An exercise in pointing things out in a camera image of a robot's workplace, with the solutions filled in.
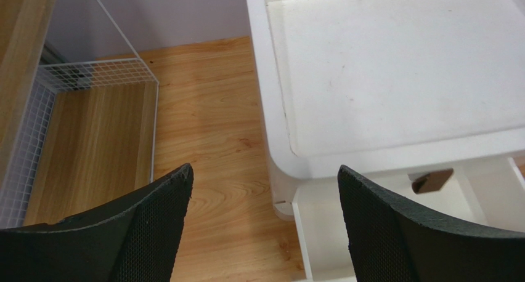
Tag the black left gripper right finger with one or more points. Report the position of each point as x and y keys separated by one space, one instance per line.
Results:
x=392 y=238

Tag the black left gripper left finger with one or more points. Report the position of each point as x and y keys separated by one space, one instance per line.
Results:
x=132 y=238

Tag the white drawer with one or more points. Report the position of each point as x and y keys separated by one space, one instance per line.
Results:
x=487 y=192

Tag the white three drawer organizer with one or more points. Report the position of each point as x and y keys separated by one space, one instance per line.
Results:
x=385 y=85

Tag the white wire shelf rack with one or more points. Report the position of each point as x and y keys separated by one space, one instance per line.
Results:
x=78 y=111

